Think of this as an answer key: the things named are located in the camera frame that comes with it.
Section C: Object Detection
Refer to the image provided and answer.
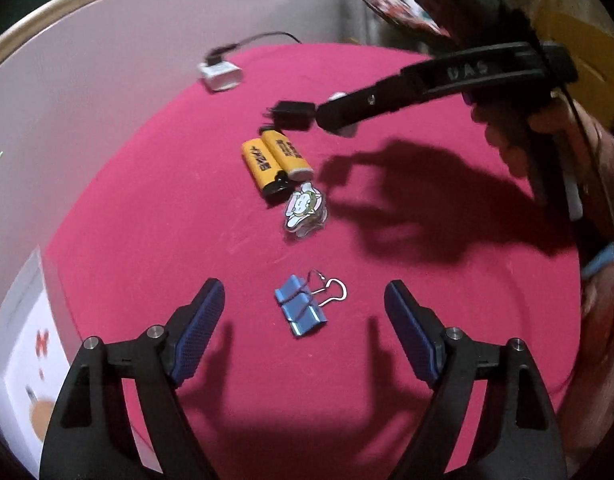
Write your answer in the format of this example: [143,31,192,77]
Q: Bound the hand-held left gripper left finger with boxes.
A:
[39,277,227,480]

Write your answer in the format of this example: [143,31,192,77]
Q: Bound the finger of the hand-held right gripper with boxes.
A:
[314,66,425,136]

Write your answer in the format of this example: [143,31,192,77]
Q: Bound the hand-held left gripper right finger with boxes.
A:
[383,280,568,480]

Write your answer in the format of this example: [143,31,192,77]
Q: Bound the small white object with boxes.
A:
[329,91,362,137]

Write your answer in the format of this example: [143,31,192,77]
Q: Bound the black charger plug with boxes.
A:
[264,101,318,131]

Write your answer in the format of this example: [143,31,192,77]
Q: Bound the blue binder clip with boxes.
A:
[283,279,348,338]
[273,270,333,308]

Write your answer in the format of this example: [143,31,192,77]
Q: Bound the cartoon acrylic keychain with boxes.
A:
[282,184,330,237]

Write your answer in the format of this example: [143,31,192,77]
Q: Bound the white printed cardboard box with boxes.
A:
[0,245,88,478]

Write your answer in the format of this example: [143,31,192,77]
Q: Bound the person's right forearm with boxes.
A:
[580,260,614,401]

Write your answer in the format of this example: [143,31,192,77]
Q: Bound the person's right hand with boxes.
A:
[470,91,614,261]

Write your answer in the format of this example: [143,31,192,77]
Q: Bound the wooden door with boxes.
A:
[512,0,614,126]

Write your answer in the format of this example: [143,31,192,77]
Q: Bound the floral seat cushion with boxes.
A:
[372,0,453,36]

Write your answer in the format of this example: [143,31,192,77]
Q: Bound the red patterned tablecloth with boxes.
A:
[39,42,588,480]

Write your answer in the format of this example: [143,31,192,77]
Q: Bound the white power strip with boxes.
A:
[197,60,244,93]

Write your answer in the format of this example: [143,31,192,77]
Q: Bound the blue wristband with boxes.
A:
[582,242,614,278]

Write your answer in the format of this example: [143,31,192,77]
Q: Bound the tan window sill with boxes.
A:
[0,0,338,76]

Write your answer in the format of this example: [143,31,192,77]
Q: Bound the black plug with cable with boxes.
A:
[205,31,303,67]

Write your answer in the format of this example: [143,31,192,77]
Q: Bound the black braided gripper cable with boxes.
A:
[552,85,614,281]

